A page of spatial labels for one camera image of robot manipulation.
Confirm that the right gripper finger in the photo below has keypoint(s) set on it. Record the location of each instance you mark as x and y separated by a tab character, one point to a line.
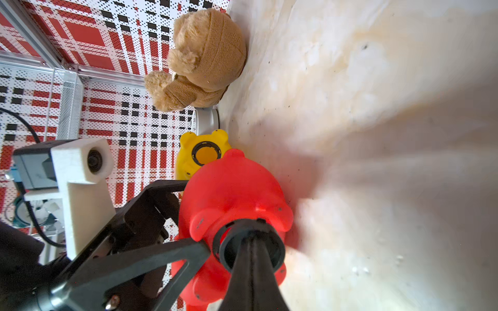
253	284

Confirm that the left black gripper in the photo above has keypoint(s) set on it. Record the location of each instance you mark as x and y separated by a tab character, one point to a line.
127	266

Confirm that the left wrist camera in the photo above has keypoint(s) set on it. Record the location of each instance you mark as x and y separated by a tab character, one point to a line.
74	172

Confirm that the brown plush dog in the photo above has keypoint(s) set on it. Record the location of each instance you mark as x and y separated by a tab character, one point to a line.
209	54

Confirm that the yellow piggy bank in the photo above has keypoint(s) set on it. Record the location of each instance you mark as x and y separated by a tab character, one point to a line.
197	151

